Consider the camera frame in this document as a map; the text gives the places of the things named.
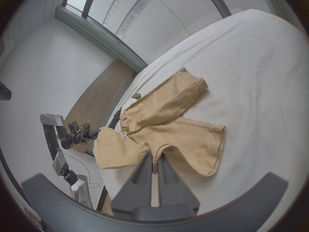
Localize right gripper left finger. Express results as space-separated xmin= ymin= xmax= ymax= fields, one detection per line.
xmin=111 ymin=152 xmax=155 ymax=217

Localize tan shorts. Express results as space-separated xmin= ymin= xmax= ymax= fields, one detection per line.
xmin=93 ymin=67 xmax=226 ymax=177

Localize black cable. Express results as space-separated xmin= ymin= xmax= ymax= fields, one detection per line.
xmin=63 ymin=153 xmax=100 ymax=188

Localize bed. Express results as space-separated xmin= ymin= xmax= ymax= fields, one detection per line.
xmin=65 ymin=9 xmax=309 ymax=217

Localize black garment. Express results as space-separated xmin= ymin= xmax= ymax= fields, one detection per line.
xmin=110 ymin=110 xmax=121 ymax=130

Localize window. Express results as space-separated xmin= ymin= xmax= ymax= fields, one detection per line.
xmin=66 ymin=0 xmax=273 ymax=65

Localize white garment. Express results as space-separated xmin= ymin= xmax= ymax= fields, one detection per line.
xmin=119 ymin=97 xmax=138 ymax=132

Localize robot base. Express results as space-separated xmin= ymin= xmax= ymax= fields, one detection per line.
xmin=70 ymin=174 xmax=94 ymax=209

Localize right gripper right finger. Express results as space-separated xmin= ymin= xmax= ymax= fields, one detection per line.
xmin=157 ymin=153 xmax=201 ymax=209

